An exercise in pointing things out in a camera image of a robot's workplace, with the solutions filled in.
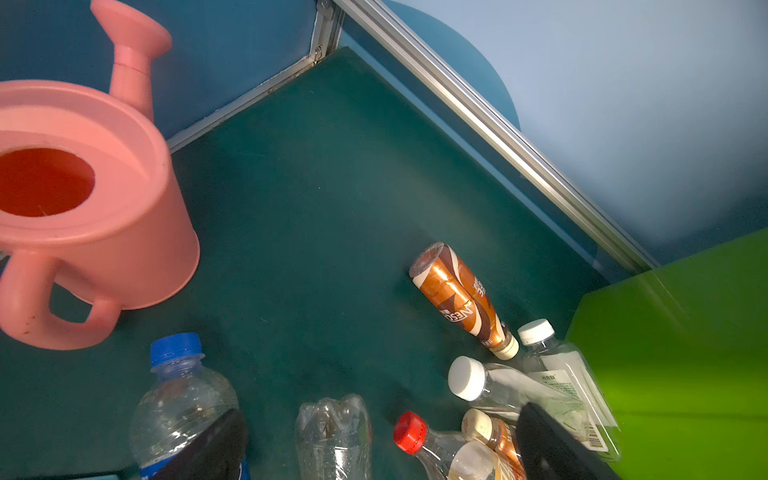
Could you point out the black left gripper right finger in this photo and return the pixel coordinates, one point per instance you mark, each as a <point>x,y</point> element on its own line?
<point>548,451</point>

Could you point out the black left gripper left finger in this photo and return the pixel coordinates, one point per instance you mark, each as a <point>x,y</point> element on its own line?
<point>216,453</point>

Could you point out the blue-cap clear water bottle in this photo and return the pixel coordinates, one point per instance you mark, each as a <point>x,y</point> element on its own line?
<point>186,399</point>

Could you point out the red label cola bottle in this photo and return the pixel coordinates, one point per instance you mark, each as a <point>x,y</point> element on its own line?
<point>334,439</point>

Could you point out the brown nescafe bottle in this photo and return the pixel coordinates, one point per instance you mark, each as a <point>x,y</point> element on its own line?
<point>459,296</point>

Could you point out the green plastic trash bin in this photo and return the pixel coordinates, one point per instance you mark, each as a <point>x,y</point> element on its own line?
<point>680,354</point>

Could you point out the clear square white-cap bottle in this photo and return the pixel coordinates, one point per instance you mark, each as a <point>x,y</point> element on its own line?
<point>562,366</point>

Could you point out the brown coffee bottle middle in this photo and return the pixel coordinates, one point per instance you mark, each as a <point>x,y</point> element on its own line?
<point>496,434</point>

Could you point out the clear flat white-cap bottle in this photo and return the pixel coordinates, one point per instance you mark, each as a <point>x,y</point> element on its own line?
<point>503,391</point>

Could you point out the red-cap orange tea bottle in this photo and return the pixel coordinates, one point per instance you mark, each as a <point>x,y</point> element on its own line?
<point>444,455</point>

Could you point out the pink watering can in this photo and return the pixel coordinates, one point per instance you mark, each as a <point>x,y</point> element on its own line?
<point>92,216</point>

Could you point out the aluminium back frame rail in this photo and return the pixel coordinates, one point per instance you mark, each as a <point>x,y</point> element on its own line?
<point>432,71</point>

